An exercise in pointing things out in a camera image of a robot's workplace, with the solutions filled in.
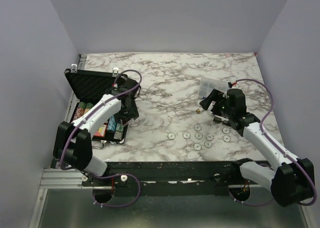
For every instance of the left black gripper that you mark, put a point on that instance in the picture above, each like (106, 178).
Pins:
(133, 114)

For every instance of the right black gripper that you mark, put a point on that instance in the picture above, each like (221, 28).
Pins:
(206, 103)

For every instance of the white poker chip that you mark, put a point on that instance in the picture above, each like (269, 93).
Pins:
(209, 137)
(226, 138)
(186, 135)
(198, 135)
(197, 127)
(226, 130)
(208, 144)
(197, 146)
(171, 136)

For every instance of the red playing card deck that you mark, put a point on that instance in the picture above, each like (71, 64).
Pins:
(101, 131)

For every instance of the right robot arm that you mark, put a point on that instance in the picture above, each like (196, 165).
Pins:
(290, 180)

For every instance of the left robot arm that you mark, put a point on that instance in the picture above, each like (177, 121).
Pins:
(73, 142)

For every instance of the clear plastic screw organizer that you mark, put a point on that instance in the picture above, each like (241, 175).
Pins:
(208, 84)

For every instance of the black poker chip case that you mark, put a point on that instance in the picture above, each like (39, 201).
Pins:
(88, 88)

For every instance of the black mounting rail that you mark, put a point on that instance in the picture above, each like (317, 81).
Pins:
(171, 178)

